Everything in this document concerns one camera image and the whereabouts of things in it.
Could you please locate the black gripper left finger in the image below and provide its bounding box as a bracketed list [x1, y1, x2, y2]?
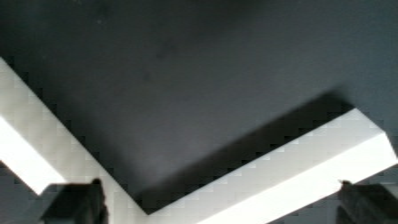
[41, 179, 108, 224]

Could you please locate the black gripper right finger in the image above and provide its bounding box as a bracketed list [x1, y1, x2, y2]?
[336, 181, 398, 224]

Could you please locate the white boundary fence frame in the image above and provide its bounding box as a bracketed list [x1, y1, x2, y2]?
[0, 59, 398, 224]

